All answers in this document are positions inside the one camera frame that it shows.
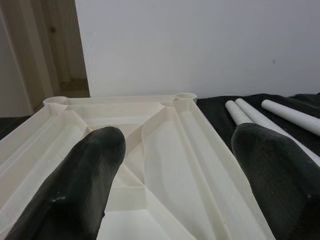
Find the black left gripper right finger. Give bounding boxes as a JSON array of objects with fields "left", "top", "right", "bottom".
[{"left": 230, "top": 122, "right": 320, "bottom": 240}]

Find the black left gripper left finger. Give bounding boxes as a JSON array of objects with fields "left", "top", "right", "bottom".
[{"left": 3, "top": 126, "right": 126, "bottom": 240}]

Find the white plastic table leg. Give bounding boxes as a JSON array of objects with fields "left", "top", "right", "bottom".
[
  {"left": 234, "top": 97, "right": 320, "bottom": 163},
  {"left": 261, "top": 99, "right": 320, "bottom": 137},
  {"left": 224, "top": 100, "right": 247, "bottom": 126}
]

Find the white plastic children table top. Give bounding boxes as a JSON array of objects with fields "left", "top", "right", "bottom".
[{"left": 0, "top": 91, "right": 276, "bottom": 240}]

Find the black table cloth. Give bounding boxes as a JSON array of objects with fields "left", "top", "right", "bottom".
[{"left": 0, "top": 92, "right": 320, "bottom": 240}]

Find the beige door frame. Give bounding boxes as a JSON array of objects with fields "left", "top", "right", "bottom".
[{"left": 0, "top": 0, "right": 63, "bottom": 113}]

